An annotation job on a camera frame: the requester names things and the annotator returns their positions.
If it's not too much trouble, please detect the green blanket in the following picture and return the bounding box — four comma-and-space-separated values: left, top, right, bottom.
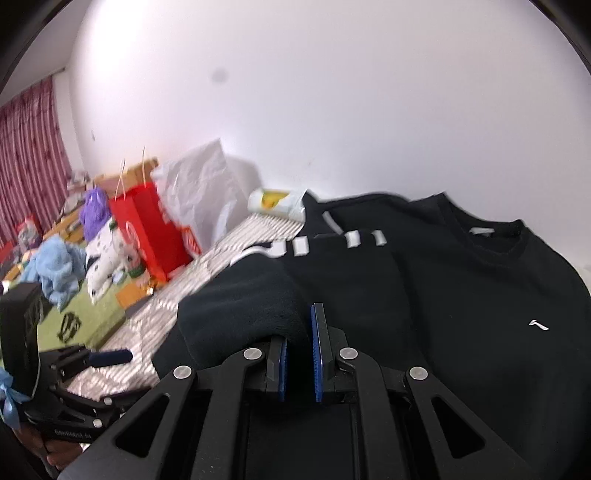
37, 281, 128, 351

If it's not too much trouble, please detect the red striped curtain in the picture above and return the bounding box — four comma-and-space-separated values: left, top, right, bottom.
0, 77, 72, 244

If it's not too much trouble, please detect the white paper shopping bag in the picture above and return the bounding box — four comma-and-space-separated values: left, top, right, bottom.
150, 140, 249, 258

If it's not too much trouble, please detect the red paper shopping bag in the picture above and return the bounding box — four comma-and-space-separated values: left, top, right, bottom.
109, 182, 192, 282

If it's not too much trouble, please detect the wooden headboard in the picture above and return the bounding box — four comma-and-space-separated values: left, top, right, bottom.
93, 157, 158, 198

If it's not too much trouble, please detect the left hand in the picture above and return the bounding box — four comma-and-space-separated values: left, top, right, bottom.
14, 425, 83, 470

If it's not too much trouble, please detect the purple plush toy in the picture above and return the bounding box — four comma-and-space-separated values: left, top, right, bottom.
79, 187, 111, 236

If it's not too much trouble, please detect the light blue towel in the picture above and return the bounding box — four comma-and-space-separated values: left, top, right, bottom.
19, 235, 86, 311

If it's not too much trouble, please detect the striped quilted mattress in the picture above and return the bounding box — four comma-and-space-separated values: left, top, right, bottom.
67, 214, 304, 400

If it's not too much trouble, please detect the black sweatshirt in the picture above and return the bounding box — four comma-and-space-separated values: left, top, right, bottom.
152, 194, 590, 479

